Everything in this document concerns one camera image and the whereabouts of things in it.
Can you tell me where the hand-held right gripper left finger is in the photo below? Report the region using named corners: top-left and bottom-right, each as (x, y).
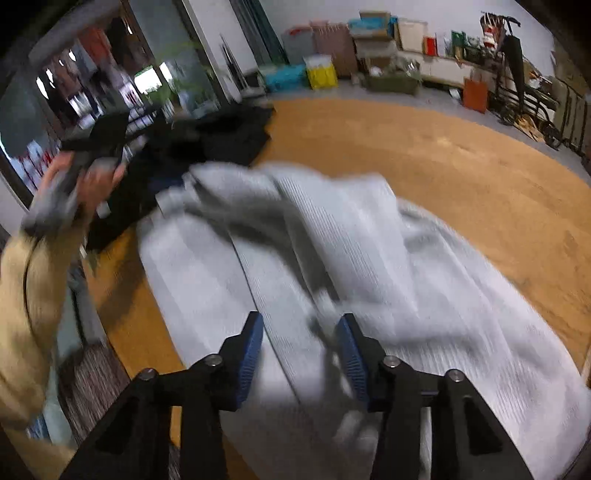
top-left (60, 311), bottom-right (265, 480)

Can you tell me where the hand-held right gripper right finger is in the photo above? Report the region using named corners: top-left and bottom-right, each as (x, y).
top-left (335, 314), bottom-right (534, 480)

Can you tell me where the grey knit sweater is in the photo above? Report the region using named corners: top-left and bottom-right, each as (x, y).
top-left (136, 161), bottom-right (591, 480)

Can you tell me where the person's left forearm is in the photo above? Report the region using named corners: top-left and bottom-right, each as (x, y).
top-left (0, 226), bottom-right (88, 480)

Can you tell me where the row of hanging clothes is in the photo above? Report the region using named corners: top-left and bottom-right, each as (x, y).
top-left (37, 18), bottom-right (139, 121)

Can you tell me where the person's left hand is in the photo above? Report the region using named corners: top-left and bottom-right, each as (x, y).
top-left (44, 154), bottom-right (127, 221)

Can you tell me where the tall leafy green plant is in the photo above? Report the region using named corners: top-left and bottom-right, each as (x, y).
top-left (148, 39), bottom-right (218, 112)

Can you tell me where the black garment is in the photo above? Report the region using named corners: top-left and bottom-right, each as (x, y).
top-left (85, 104), bottom-right (277, 252)

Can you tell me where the speckled fabric seat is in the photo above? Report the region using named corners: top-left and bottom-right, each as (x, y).
top-left (58, 346), bottom-right (181, 480)

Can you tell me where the teal flat box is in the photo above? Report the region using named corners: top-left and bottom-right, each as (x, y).
top-left (259, 64), bottom-right (308, 92)

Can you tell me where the dark teal curtain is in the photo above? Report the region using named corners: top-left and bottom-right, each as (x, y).
top-left (231, 0), bottom-right (287, 65)

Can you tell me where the grey suitcase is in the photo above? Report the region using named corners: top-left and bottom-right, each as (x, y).
top-left (281, 28), bottom-right (319, 65)

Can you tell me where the yellow shopping bag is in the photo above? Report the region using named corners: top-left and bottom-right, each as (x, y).
top-left (305, 54), bottom-right (339, 90)

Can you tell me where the pink ribbed suitcase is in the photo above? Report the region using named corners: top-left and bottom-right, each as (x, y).
top-left (310, 21), bottom-right (358, 77)

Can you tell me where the olive green crate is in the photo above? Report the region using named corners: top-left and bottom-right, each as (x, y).
top-left (365, 69), bottom-right (422, 95)

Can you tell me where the white wrapped carton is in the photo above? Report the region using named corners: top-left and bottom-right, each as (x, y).
top-left (353, 37), bottom-right (399, 70)

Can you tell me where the orange paper bag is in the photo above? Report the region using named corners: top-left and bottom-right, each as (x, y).
top-left (463, 78), bottom-right (489, 114)

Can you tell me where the teal plastic bag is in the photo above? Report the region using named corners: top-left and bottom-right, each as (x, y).
top-left (348, 17), bottom-right (399, 40)

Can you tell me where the white low cabinet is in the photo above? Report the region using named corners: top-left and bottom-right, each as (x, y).
top-left (397, 48), bottom-right (499, 90)

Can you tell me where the black wheeled trolley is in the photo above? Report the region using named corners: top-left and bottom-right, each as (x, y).
top-left (489, 14), bottom-right (571, 151)

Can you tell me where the white flat board box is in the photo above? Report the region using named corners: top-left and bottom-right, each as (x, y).
top-left (396, 18), bottom-right (428, 52)

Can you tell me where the black umbrella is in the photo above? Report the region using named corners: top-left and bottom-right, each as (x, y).
top-left (501, 34), bottom-right (527, 100)

